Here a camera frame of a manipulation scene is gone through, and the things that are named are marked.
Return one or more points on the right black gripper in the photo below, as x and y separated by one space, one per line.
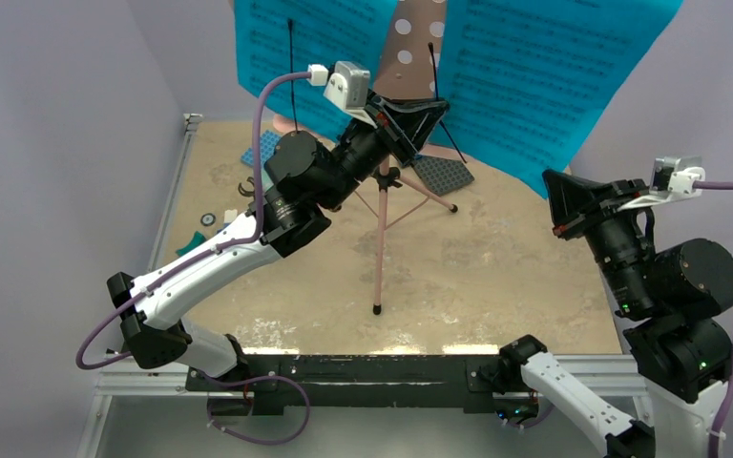
570 197

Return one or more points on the grey brick baseplate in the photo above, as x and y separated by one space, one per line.
442 176

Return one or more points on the blue white brick stack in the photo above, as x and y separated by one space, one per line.
229 216

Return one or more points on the blue sheet music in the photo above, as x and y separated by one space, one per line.
527 81
276 37

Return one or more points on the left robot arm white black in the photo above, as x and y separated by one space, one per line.
306 181

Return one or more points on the teal curved brick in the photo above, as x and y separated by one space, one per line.
194 242

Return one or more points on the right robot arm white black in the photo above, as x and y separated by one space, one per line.
673 297

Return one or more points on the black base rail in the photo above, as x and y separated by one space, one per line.
271 383

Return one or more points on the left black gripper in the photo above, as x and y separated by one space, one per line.
403 126

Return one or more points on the blue brick baseplate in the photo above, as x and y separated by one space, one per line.
268 142

